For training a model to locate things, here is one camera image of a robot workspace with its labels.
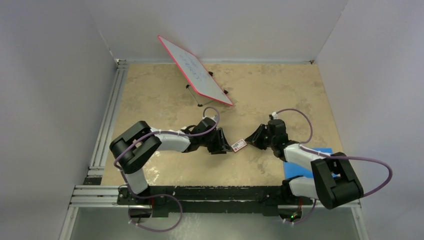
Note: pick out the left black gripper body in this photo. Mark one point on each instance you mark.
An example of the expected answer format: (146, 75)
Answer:
(204, 141)

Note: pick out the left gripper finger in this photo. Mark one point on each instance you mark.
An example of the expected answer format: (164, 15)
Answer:
(214, 140)
(224, 145)

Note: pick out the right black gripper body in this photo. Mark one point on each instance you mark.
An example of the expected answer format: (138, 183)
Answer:
(273, 140)

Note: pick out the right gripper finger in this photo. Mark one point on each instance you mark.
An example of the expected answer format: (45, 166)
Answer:
(255, 139)
(266, 140)

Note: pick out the red white staples box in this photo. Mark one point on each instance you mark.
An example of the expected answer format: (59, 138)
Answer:
(238, 145)

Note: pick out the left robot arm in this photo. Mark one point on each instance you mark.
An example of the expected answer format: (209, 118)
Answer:
(133, 148)

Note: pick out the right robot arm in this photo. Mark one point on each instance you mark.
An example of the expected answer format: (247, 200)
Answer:
(333, 182)

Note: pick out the blue foam pad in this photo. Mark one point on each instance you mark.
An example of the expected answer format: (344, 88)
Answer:
(292, 169)

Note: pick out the red framed whiteboard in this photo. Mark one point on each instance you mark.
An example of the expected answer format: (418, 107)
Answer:
(195, 72)

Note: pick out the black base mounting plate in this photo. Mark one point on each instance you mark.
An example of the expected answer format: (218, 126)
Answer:
(267, 200)

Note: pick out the aluminium rail frame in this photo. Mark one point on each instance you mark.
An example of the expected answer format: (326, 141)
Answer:
(256, 89)

